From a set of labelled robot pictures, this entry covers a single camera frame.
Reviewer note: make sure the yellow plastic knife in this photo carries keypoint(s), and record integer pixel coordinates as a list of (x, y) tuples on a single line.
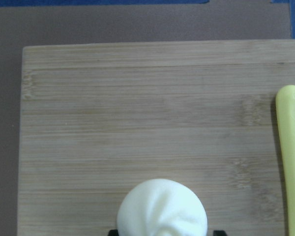
[(285, 111)]

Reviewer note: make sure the white steamed bun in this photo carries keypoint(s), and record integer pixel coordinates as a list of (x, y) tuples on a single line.
[(161, 207)]

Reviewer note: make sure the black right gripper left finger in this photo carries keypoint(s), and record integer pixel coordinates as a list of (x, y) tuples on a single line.
[(113, 232)]

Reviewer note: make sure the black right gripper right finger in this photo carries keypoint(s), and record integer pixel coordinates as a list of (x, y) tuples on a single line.
[(219, 233)]

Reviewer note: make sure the bamboo cutting board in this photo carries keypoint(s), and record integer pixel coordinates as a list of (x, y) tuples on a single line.
[(98, 119)]

